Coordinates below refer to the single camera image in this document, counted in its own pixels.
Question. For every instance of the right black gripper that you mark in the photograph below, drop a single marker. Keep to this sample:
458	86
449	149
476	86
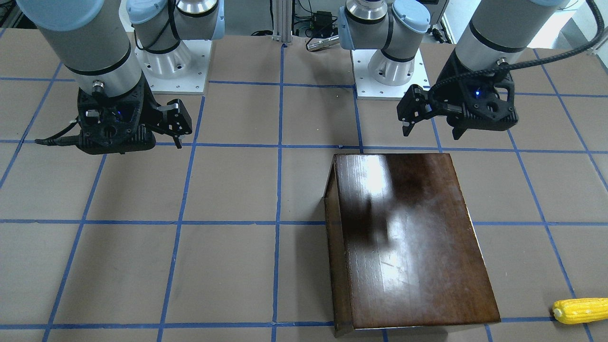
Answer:
148	105

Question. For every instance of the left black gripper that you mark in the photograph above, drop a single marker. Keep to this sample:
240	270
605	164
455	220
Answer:
450	88

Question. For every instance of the yellow corn cob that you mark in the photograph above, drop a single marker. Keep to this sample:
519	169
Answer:
580	310

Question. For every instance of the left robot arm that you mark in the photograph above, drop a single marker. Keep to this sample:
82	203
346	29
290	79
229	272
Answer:
496	35

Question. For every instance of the dark wooden drawer cabinet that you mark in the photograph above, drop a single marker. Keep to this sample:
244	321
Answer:
402	247

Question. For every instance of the silver flashlight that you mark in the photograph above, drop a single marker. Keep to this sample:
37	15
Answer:
322	44

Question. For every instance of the black power adapter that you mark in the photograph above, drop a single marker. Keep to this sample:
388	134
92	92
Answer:
321	20

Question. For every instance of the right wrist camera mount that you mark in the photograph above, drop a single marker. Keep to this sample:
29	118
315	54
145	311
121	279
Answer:
114	127

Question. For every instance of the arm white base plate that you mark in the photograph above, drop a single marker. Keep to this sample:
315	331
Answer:
389	76
183	71

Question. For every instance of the aluminium frame post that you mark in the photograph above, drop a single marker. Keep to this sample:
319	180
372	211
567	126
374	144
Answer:
282	21

